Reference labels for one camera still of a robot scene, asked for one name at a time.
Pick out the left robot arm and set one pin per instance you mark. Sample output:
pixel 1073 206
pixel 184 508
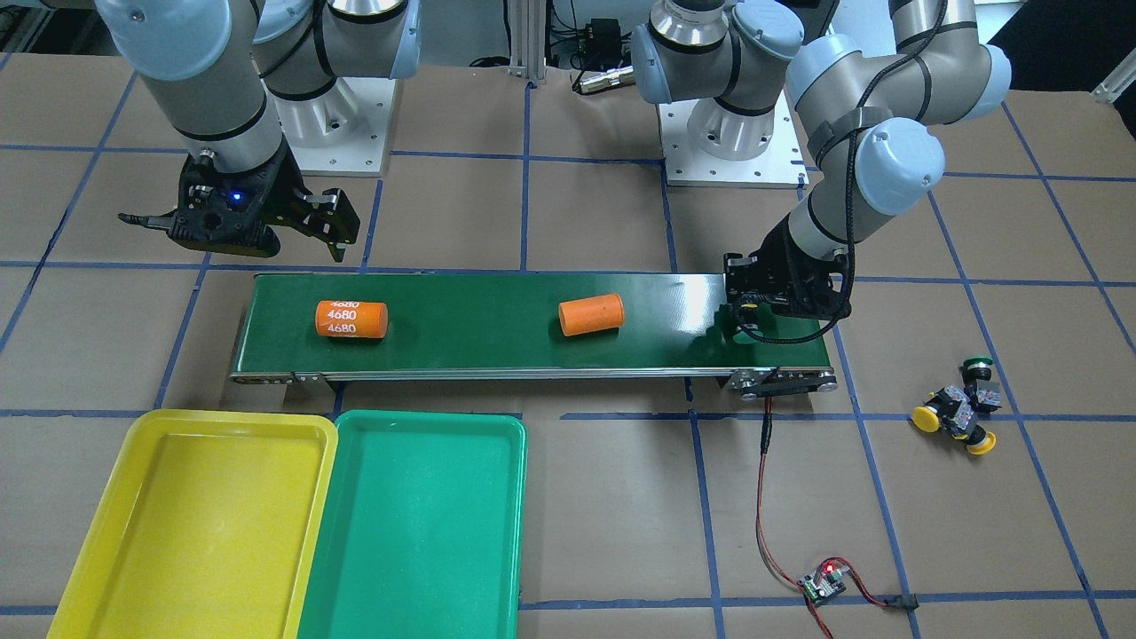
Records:
pixel 866 119

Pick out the yellow push button lower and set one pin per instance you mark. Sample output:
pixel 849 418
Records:
pixel 974 433

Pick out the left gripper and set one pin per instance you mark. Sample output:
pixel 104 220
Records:
pixel 774 251

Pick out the yellow push button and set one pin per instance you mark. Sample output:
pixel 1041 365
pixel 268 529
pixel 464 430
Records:
pixel 946 410
pixel 974 433

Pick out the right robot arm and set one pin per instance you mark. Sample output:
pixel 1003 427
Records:
pixel 243 83

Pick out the yellow push button upper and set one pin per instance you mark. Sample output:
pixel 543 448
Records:
pixel 946 410

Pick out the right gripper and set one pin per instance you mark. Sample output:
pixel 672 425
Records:
pixel 282 188

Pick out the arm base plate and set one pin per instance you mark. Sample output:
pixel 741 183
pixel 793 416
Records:
pixel 344 133
pixel 732 142

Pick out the green conveyor belt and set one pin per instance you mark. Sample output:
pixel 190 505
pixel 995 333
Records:
pixel 449 326

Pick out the orange cylinder with 4680 print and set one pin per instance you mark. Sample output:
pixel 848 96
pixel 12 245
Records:
pixel 348 319

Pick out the small motor controller board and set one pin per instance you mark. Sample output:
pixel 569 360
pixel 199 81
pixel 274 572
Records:
pixel 822 584

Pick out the green plastic tray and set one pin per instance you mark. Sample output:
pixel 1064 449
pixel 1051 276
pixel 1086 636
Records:
pixel 422 530

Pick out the plain orange cylinder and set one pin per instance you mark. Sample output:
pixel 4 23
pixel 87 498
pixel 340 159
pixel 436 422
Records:
pixel 591 315

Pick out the yellow plastic tray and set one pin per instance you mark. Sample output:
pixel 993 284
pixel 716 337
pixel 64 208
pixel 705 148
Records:
pixel 206 529

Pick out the green push button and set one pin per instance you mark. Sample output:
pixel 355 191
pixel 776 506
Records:
pixel 746 317
pixel 983 393

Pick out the aluminium frame post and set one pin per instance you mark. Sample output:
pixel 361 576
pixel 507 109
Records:
pixel 528 23

